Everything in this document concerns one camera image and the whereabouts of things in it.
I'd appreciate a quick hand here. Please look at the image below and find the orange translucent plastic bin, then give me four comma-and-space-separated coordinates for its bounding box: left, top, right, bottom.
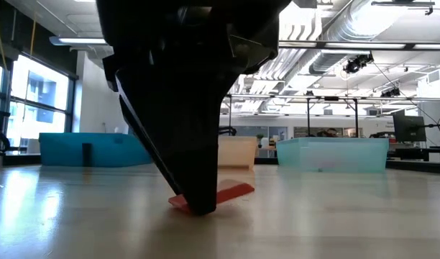
218, 135, 258, 171

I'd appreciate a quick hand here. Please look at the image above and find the large window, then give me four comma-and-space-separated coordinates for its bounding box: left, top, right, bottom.
0, 53, 77, 154

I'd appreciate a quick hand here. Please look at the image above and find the black metal rig frame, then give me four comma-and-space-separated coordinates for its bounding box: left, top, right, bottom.
306, 95, 360, 138
219, 94, 233, 137

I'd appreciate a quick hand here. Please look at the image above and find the black computer monitor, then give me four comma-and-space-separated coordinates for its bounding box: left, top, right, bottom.
393, 114, 427, 142

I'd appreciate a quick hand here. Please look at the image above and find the black hanging camera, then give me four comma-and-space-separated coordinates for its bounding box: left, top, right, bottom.
343, 53, 374, 75

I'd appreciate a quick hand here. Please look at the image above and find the teal translucent plastic bin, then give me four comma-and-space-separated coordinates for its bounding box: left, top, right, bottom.
276, 137, 390, 173

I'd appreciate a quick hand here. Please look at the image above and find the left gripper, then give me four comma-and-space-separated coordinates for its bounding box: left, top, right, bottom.
96, 0, 293, 202

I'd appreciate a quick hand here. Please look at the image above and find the orange eraser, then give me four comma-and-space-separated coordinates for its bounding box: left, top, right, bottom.
168, 178, 256, 214

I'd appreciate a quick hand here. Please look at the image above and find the person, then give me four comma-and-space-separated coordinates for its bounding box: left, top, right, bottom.
318, 127, 339, 138

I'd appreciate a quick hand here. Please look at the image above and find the long ceiling light strip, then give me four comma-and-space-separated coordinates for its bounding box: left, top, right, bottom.
49, 35, 440, 50

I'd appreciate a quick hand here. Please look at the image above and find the blue plastic bin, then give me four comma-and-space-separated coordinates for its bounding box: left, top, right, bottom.
39, 132, 152, 168

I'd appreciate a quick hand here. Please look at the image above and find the silver ventilation duct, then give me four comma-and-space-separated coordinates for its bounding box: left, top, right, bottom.
308, 0, 413, 75

